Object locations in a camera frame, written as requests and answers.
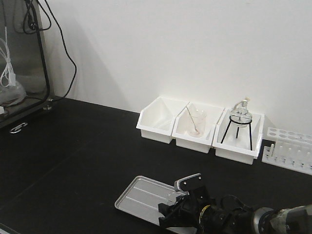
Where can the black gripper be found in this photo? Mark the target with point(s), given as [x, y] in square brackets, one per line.
[188, 209]

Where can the small clear glass beaker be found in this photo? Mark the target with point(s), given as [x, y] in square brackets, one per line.
[172, 196]

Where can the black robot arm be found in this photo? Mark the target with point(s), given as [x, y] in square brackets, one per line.
[218, 219]

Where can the silver metal tray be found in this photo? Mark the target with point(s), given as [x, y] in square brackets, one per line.
[141, 198]

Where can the clear beaker with stirrer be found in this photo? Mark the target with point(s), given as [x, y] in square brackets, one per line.
[197, 125]

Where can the middle white storage bin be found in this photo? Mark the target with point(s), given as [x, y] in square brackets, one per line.
[201, 144]

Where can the white storage bin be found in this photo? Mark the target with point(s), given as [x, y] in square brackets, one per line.
[241, 145]
[201, 144]
[157, 120]

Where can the left white storage bin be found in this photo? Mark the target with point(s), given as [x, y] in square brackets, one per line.
[157, 120]

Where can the right white storage bin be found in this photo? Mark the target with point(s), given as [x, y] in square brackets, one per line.
[241, 145]

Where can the glass flask on tripod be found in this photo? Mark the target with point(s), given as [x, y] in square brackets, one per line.
[241, 118]

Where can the white test tube rack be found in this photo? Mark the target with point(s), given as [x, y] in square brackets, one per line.
[290, 150]

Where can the small metal clip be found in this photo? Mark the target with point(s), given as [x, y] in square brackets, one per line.
[18, 128]

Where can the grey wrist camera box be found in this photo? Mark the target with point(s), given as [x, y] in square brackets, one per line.
[188, 183]

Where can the steel glove box enclosure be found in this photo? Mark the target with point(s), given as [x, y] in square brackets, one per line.
[25, 85]

